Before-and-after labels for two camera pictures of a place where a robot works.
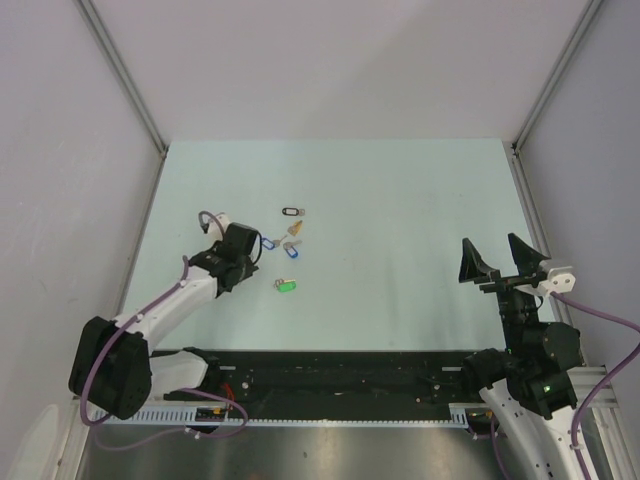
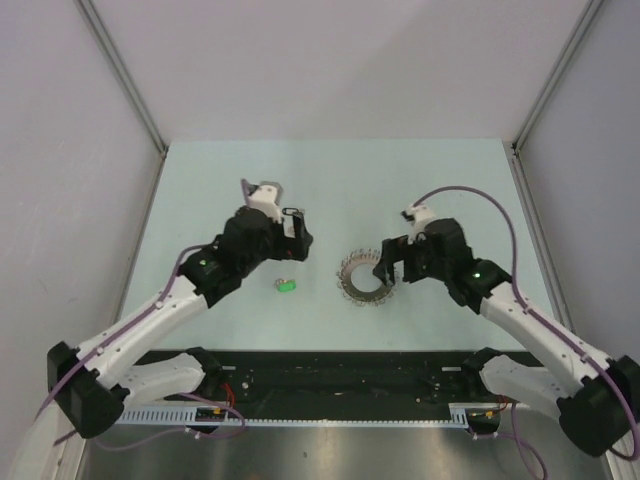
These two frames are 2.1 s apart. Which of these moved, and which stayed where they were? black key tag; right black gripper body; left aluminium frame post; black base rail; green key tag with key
Moved: right black gripper body
Stayed: left aluminium frame post; green key tag with key; black key tag; black base rail
